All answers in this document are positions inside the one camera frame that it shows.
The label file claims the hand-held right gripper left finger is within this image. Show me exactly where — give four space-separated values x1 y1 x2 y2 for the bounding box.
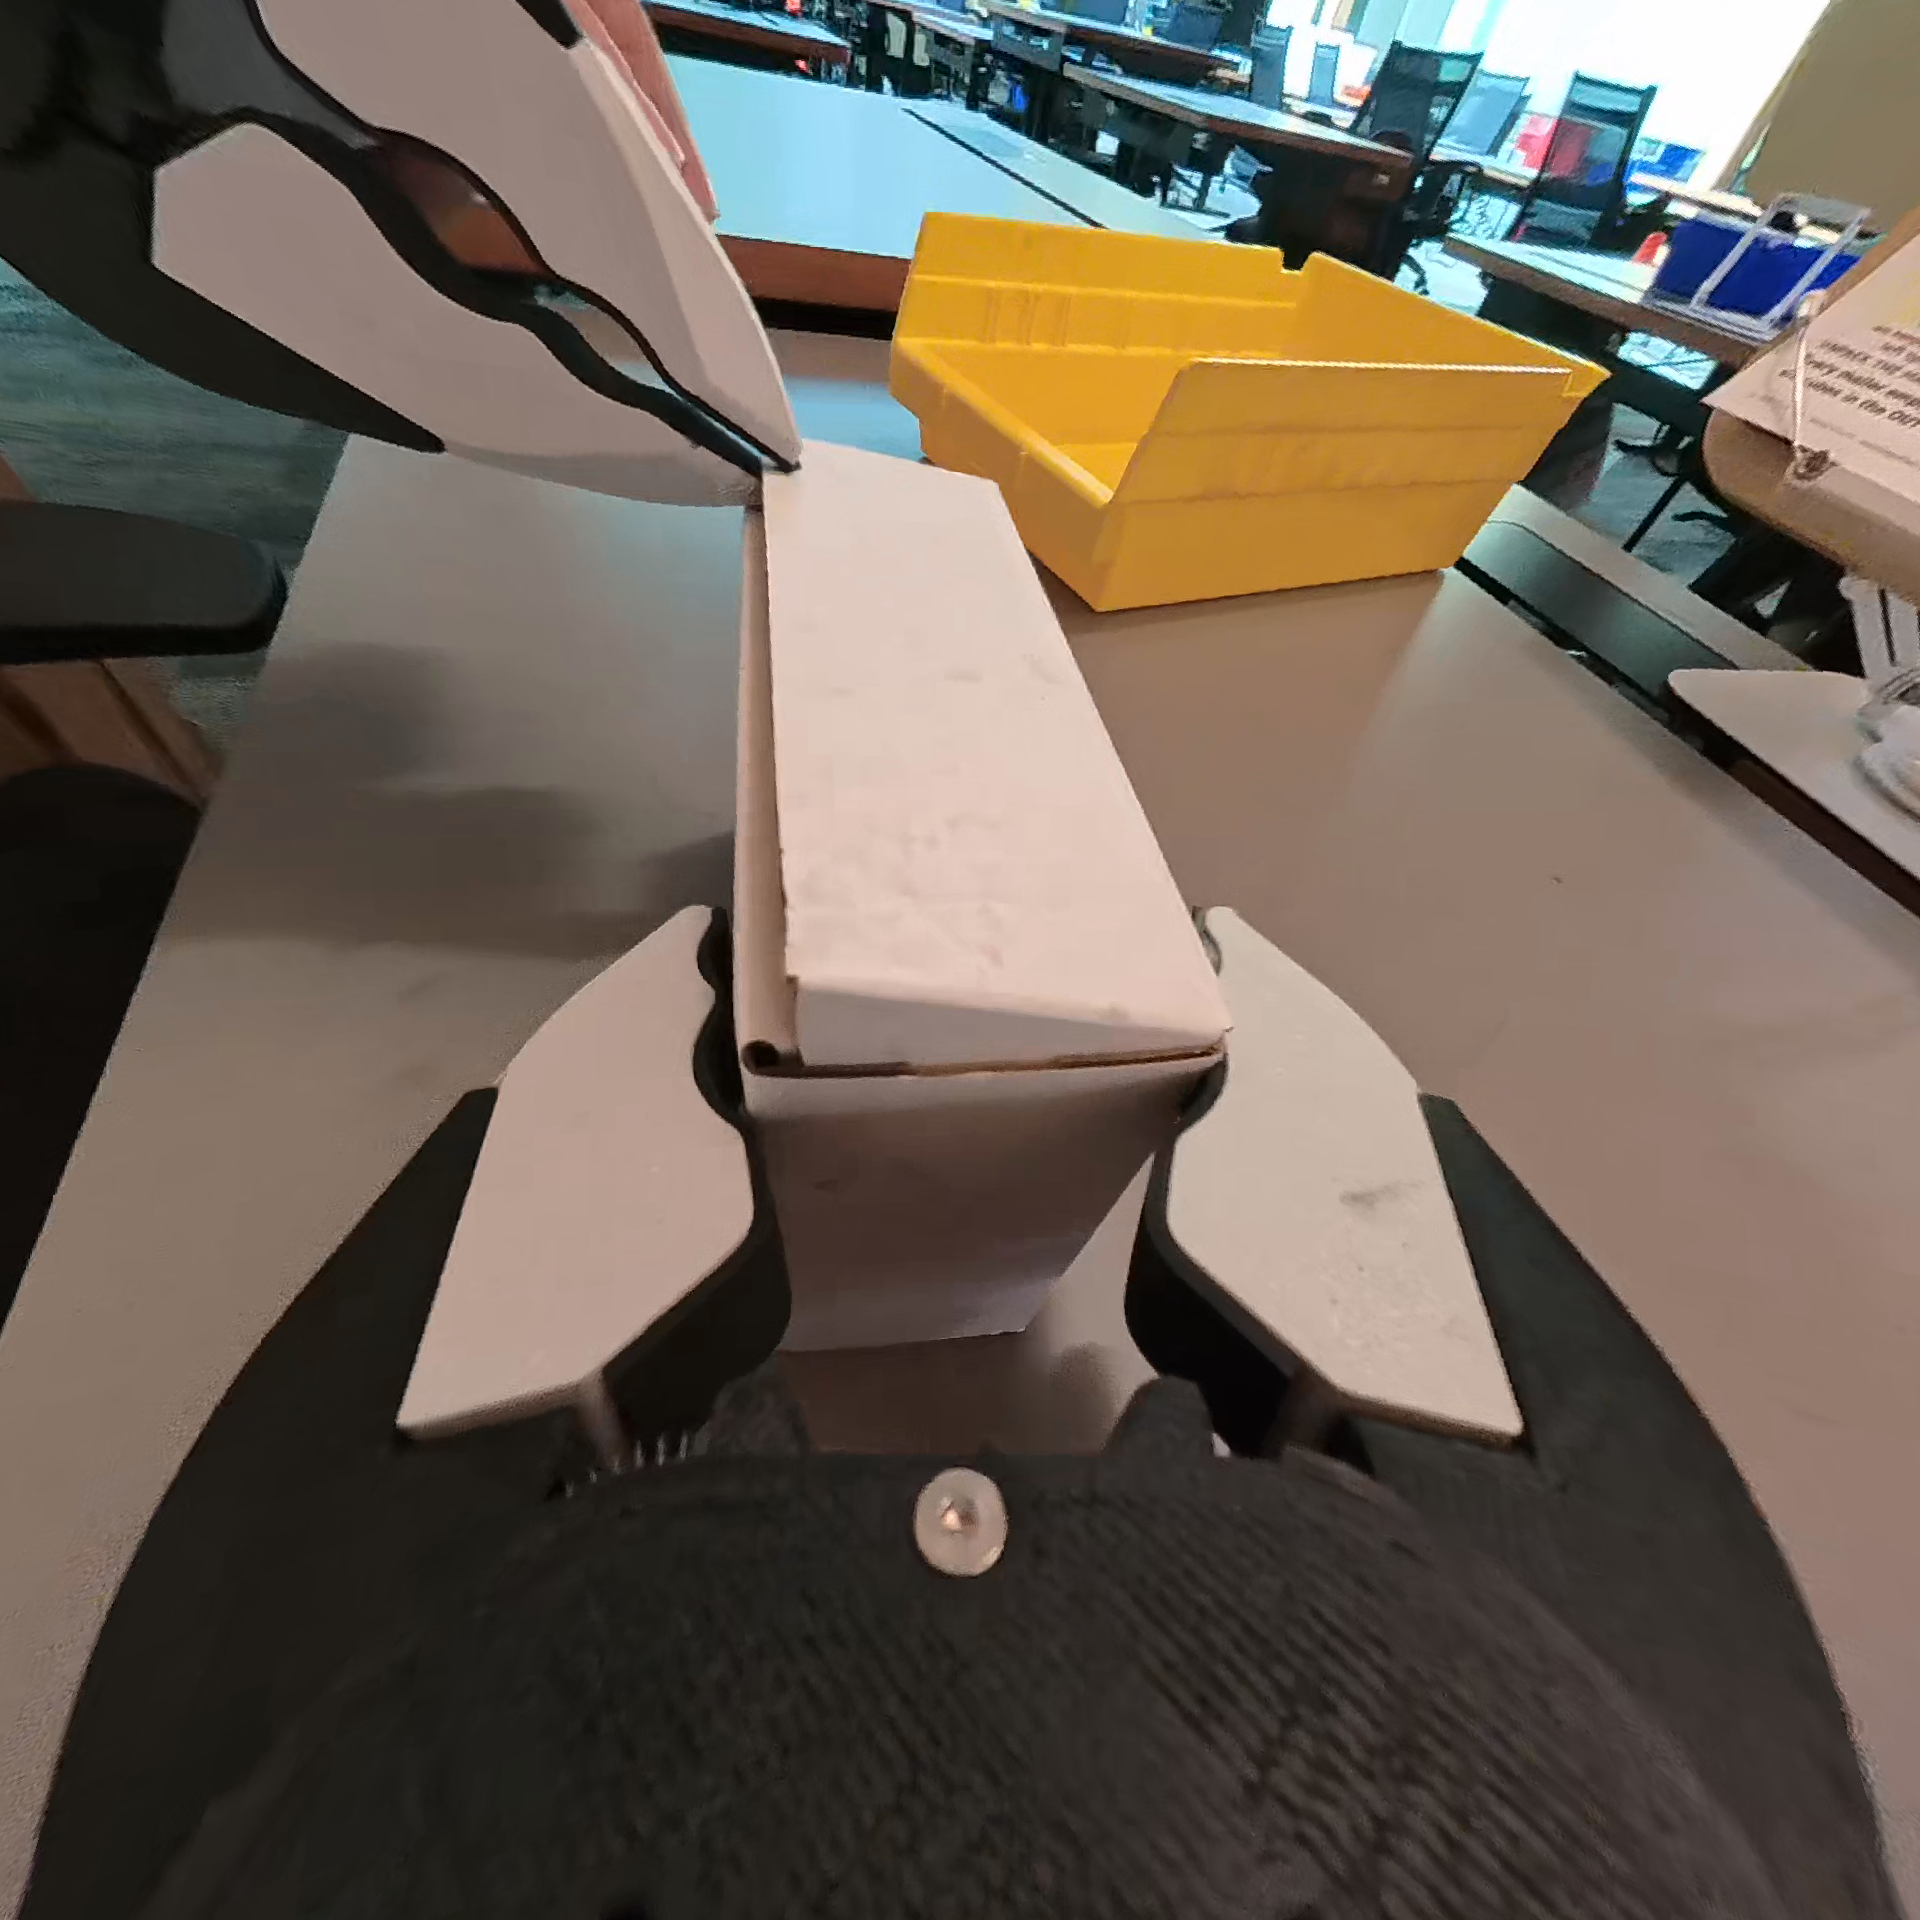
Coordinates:
394 903 793 1466

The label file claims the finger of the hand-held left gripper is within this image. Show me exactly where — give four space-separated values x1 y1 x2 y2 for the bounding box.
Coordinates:
149 110 763 506
247 0 803 474

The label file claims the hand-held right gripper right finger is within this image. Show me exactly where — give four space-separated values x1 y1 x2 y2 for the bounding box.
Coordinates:
1128 903 1524 1452

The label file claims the white cardboard box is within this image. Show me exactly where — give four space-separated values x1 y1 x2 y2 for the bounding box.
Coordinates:
732 438 1236 1351

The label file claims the person's left hand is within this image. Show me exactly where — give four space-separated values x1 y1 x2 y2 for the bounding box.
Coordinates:
579 0 720 215

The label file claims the grey table with wooden edge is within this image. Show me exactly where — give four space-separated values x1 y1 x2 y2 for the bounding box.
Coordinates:
661 52 1276 314

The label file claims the dark background table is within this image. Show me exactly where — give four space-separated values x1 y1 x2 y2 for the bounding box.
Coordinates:
1063 65 1422 229

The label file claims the black edged side table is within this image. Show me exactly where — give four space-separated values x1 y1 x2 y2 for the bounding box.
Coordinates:
1459 484 1808 678

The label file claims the yellow plastic bin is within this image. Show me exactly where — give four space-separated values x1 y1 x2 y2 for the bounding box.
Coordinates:
889 209 1609 614

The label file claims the black mesh chair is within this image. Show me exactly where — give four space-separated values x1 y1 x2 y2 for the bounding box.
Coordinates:
1504 68 1663 251
1355 40 1487 290

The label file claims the printed instruction sheet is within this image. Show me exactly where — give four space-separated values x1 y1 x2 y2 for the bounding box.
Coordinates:
1708 209 1920 498

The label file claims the blue bin with white frame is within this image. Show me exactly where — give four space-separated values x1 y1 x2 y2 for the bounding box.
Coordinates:
1655 204 1871 338

